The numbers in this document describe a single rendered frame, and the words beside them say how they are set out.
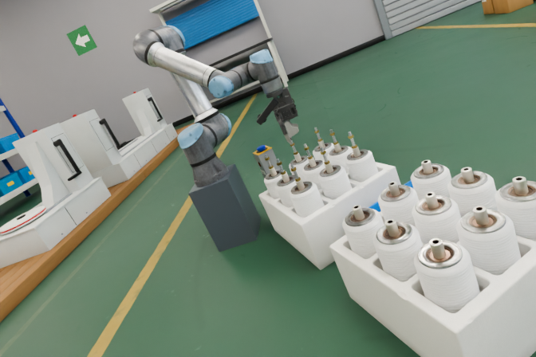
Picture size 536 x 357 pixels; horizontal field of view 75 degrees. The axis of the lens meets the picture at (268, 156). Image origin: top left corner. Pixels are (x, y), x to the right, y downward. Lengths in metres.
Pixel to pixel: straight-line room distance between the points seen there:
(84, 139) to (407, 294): 3.23
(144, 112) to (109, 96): 2.48
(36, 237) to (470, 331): 2.46
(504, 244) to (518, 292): 0.08
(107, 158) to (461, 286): 3.24
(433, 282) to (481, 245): 0.12
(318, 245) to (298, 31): 5.28
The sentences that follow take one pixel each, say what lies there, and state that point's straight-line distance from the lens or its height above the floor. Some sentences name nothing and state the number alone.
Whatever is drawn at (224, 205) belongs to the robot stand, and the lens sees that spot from 1.46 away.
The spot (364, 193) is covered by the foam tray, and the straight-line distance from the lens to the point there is 1.21.
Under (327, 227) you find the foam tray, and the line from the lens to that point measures 1.16.
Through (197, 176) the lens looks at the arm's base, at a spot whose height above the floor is 0.35.
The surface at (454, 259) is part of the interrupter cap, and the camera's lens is 0.72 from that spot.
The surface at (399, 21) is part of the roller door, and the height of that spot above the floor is 0.20.
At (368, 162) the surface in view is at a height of 0.23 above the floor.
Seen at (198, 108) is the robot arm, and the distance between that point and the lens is 1.53.
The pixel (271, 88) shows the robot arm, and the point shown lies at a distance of 1.30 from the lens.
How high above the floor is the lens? 0.72
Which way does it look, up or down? 17 degrees down
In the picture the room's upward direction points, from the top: 24 degrees counter-clockwise
